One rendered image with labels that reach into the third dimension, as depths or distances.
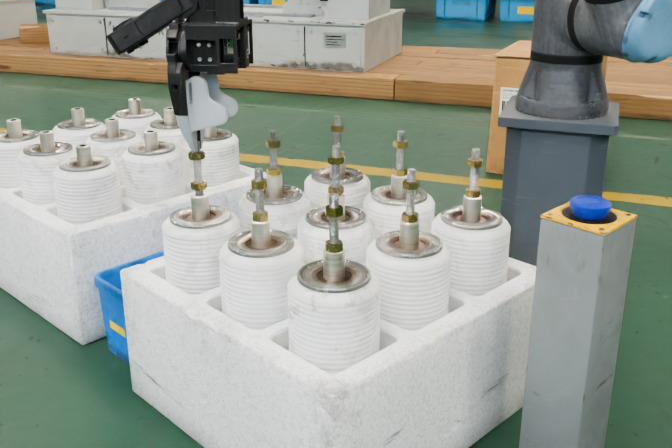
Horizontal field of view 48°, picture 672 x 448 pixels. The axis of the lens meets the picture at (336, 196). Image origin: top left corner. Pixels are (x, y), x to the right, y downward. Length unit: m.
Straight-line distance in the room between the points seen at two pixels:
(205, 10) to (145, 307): 0.37
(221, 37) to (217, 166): 0.48
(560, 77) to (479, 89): 1.46
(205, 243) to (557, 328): 0.41
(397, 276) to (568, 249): 0.18
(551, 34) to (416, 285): 0.58
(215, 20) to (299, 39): 2.10
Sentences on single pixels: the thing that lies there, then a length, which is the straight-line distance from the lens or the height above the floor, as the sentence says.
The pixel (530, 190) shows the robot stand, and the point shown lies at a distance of 1.30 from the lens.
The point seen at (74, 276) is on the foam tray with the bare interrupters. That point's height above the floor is 0.11.
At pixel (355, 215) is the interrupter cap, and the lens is 0.93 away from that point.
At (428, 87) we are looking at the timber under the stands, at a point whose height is 0.06.
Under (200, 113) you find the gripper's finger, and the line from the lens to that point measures 0.88.
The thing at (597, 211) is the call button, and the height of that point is 0.33.
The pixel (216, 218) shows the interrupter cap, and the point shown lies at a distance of 0.94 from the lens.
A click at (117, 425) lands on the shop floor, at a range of 1.03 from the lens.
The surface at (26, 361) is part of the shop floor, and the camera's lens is 1.20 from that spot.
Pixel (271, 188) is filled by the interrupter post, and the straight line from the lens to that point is 1.00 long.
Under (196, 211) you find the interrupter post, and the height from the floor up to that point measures 0.26.
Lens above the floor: 0.59
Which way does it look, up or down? 19 degrees down
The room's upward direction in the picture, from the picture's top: straight up
